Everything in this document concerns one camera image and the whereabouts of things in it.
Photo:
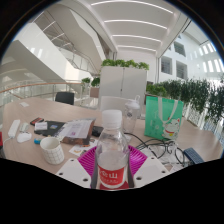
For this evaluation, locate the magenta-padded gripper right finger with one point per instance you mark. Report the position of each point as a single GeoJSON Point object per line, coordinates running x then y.
{"type": "Point", "coordinates": [151, 170]}

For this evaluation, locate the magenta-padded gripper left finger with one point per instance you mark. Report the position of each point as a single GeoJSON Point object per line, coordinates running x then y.
{"type": "Point", "coordinates": [71, 171]}

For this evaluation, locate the clear red-labelled water bottle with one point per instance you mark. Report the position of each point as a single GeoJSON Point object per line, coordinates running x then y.
{"type": "Point", "coordinates": [112, 156]}

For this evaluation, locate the colourful sticker sheet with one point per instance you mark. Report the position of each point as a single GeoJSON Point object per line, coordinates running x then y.
{"type": "Point", "coordinates": [80, 150]}

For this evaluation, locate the white grid-patterned mug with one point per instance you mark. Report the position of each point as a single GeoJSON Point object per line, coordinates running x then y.
{"type": "Point", "coordinates": [52, 150]}

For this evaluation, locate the white printed booklet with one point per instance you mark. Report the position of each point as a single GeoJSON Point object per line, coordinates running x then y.
{"type": "Point", "coordinates": [76, 130]}

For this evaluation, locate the dark blue keyboard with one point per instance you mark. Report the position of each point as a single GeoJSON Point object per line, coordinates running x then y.
{"type": "Point", "coordinates": [193, 155]}

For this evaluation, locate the black wallet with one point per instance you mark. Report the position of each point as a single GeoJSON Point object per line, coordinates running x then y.
{"type": "Point", "coordinates": [97, 131]}

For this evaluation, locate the green cat-print tote bag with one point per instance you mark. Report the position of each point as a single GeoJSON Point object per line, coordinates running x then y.
{"type": "Point", "coordinates": [163, 118]}

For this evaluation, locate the white computer mouse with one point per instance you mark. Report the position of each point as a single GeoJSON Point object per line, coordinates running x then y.
{"type": "Point", "coordinates": [24, 137]}

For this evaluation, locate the clear shaker bottle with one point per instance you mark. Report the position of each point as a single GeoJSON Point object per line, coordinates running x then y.
{"type": "Point", "coordinates": [131, 115]}

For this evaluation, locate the small red and black case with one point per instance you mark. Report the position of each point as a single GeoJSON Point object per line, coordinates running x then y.
{"type": "Point", "coordinates": [36, 120]}

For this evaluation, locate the small white oval device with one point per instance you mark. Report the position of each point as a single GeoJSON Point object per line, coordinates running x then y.
{"type": "Point", "coordinates": [24, 126]}

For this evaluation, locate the white power strip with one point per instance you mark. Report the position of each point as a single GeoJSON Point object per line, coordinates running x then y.
{"type": "Point", "coordinates": [14, 128]}

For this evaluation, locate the black chair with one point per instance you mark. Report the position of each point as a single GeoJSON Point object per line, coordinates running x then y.
{"type": "Point", "coordinates": [65, 97]}

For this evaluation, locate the white paper sheet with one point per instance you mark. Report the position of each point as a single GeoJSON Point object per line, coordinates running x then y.
{"type": "Point", "coordinates": [24, 104]}

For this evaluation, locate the row of green hedge plants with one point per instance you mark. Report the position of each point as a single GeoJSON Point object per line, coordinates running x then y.
{"type": "Point", "coordinates": [193, 95]}

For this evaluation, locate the potted green plant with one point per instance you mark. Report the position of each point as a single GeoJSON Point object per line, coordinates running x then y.
{"type": "Point", "coordinates": [90, 85]}

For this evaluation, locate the white cabinet with plants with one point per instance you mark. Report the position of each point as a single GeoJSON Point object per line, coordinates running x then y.
{"type": "Point", "coordinates": [123, 80]}

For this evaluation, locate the ceiling strip lights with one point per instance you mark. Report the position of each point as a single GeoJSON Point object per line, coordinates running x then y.
{"type": "Point", "coordinates": [136, 30]}

